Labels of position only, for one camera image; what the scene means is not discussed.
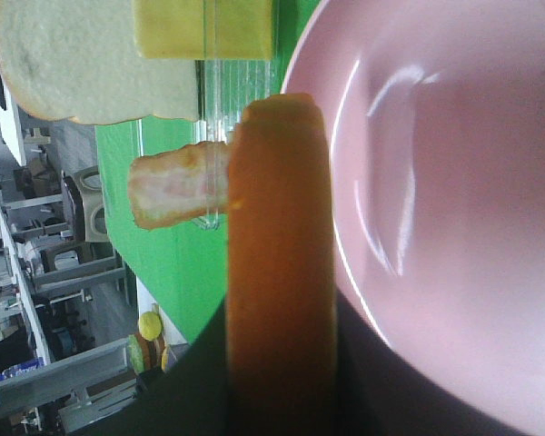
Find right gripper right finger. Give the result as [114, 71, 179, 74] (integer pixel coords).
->
[335, 293, 522, 435]

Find bread slice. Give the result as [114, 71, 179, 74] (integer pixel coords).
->
[0, 1, 200, 125]
[226, 94, 337, 435]

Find bacon strip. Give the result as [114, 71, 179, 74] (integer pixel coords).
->
[127, 141, 231, 230]

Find pink round plate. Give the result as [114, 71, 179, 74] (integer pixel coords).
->
[282, 1, 545, 435]

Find left clear plastic tray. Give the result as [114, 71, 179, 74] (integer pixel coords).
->
[194, 1, 281, 229]

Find toy burger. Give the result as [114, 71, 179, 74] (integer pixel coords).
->
[127, 311, 178, 374]

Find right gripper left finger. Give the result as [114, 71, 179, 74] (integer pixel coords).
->
[84, 306, 228, 435]

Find green tablecloth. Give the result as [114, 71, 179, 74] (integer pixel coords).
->
[95, 1, 318, 343]

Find yellow cheese slice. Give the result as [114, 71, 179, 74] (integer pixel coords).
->
[133, 0, 277, 61]

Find background office desks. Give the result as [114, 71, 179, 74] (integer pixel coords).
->
[0, 0, 142, 436]

